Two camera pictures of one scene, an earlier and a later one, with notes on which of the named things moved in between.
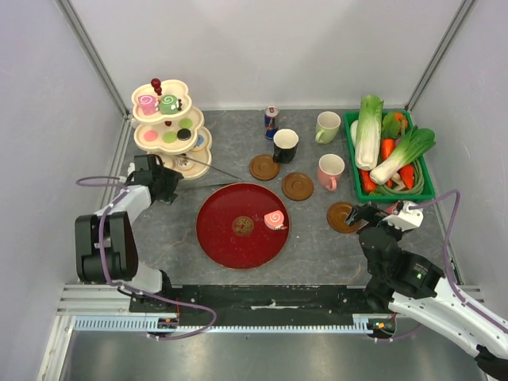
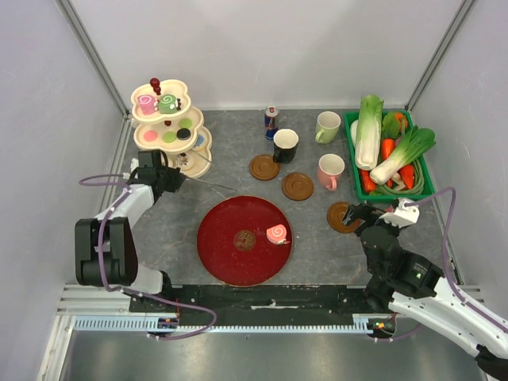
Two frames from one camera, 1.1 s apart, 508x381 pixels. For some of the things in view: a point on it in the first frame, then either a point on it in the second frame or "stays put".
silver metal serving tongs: x=183 y=161 → x=207 y=182
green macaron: x=169 y=137 stays put
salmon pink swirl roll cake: x=274 y=220 → x=277 y=234
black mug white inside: x=285 y=144 stays put
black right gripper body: x=372 y=215 stays put
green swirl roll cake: x=168 y=104 stays put
